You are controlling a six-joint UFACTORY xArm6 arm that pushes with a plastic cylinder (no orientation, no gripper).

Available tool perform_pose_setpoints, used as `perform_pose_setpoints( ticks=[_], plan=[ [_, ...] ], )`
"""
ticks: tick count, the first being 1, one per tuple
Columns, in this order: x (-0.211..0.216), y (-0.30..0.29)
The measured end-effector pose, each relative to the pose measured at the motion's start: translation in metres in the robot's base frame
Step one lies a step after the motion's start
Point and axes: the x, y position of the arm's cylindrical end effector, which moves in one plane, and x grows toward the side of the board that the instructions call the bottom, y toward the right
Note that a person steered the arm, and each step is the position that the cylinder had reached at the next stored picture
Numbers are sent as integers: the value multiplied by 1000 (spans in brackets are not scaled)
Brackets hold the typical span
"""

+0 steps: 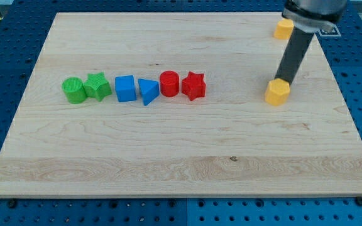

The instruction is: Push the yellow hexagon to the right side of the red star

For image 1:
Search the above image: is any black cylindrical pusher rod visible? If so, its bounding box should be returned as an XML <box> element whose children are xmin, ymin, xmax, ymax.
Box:
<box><xmin>275</xmin><ymin>27</ymin><xmax>314</xmax><ymax>85</ymax></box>

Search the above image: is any green star block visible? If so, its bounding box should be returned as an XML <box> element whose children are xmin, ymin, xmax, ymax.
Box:
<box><xmin>83</xmin><ymin>72</ymin><xmax>112</xmax><ymax>102</ymax></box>

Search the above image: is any red star block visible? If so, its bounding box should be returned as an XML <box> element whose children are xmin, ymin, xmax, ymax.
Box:
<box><xmin>182</xmin><ymin>72</ymin><xmax>206</xmax><ymax>101</ymax></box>

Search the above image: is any wooden board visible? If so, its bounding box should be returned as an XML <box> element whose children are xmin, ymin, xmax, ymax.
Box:
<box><xmin>0</xmin><ymin>13</ymin><xmax>362</xmax><ymax>198</ymax></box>

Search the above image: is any green cylinder block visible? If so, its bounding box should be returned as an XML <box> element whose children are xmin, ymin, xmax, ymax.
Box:
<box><xmin>62</xmin><ymin>77</ymin><xmax>87</xmax><ymax>104</ymax></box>

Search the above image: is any red cylinder block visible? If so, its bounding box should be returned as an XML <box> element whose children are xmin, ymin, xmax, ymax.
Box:
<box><xmin>159</xmin><ymin>70</ymin><xmax>180</xmax><ymax>97</ymax></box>

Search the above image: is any blue cube block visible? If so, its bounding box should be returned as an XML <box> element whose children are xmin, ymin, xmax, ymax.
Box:
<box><xmin>114</xmin><ymin>75</ymin><xmax>136</xmax><ymax>102</ymax></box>

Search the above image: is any yellow block at back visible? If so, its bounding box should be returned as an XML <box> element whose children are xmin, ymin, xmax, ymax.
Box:
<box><xmin>273</xmin><ymin>19</ymin><xmax>294</xmax><ymax>40</ymax></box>

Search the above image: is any blue triangle block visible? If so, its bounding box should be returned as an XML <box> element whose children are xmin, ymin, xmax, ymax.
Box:
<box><xmin>138</xmin><ymin>78</ymin><xmax>160</xmax><ymax>105</ymax></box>

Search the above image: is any yellow hexagon block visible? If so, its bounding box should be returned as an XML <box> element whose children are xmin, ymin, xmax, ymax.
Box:
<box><xmin>265</xmin><ymin>78</ymin><xmax>290</xmax><ymax>106</ymax></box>

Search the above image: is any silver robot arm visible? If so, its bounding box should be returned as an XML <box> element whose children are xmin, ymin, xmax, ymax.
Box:
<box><xmin>275</xmin><ymin>0</ymin><xmax>348</xmax><ymax>84</ymax></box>

